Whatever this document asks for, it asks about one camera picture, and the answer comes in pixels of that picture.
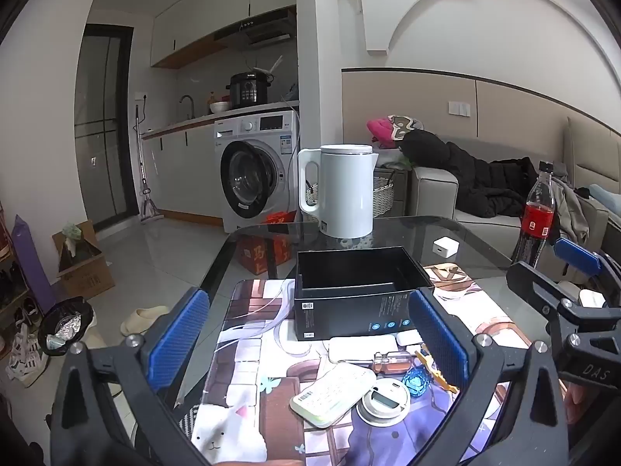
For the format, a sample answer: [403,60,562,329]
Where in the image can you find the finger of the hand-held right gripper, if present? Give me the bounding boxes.
[554,237,621,297]
[506,261,590,345]

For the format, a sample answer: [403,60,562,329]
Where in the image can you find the mop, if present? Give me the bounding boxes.
[133,105,158,224]

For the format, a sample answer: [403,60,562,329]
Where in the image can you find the person's right hand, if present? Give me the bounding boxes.
[563,379,590,425]

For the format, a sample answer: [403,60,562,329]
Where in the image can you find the white keypad remote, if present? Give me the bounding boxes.
[290,362,378,429]

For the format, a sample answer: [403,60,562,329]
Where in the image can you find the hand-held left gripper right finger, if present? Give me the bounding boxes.
[408,287,569,466]

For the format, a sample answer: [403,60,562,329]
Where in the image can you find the purple yoga mat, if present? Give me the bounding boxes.
[12,214,56,316]

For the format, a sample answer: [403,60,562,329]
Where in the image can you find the brown cardboard box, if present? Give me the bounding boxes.
[52,221,116,300]

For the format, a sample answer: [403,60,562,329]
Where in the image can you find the small blue bottle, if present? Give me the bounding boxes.
[402,366,430,397]

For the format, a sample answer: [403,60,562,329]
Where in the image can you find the grey clothing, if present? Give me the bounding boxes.
[550,177,612,253]

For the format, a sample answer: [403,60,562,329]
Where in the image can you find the white wall cabinets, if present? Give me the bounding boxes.
[150,0,298,68]

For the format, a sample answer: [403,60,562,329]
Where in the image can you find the pink plush item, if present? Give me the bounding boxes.
[367,117,401,149]

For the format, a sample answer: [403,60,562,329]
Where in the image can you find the black cardboard box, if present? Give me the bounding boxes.
[293,247,434,341]

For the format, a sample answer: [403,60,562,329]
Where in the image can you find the wicker basket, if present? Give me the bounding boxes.
[305,182,395,217]

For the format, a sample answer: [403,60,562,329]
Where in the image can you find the white washing machine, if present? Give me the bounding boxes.
[214,111,300,234]

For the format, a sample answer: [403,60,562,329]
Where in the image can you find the beige slipper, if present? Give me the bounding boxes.
[120,306,170,337]

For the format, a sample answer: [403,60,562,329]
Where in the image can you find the trash bin with black bag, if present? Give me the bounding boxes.
[38,296,96,356]

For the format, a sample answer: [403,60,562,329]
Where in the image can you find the yellow trinket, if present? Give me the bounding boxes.
[417,349,459,394]

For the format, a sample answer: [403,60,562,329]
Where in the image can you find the range hood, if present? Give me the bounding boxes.
[213,7,298,49]

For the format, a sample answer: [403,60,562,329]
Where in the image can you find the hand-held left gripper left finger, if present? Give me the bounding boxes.
[49,286,234,466]

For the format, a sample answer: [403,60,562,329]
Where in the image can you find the white base cabinet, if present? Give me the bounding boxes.
[141,123,224,226]

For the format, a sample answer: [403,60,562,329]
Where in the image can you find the white shoes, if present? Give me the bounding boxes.
[5,325,49,389]

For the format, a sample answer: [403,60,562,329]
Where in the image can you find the orange handle screwdriver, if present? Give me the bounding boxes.
[371,349,428,376]

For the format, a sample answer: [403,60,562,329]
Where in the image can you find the cola bottle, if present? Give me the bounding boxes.
[510,161,558,269]

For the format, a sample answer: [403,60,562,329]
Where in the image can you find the white electric kettle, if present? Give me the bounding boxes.
[297,144,380,240]

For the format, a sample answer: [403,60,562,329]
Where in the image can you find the black pressure cooker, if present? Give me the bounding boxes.
[229,72,273,109]

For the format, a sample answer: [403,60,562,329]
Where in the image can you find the round white device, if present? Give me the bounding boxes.
[356,377,412,429]

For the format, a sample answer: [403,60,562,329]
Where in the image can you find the patterned cushion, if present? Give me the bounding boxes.
[388,115,424,141]

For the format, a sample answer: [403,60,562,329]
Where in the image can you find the black jacket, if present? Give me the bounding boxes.
[400,129,551,218]

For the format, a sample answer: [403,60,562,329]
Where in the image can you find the dark glass door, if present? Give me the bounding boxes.
[73,24,134,226]

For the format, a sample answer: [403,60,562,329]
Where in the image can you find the red cardboard box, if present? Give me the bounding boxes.
[236,211,298,275]

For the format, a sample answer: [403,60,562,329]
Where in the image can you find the white power bank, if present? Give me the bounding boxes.
[328,336,399,364]

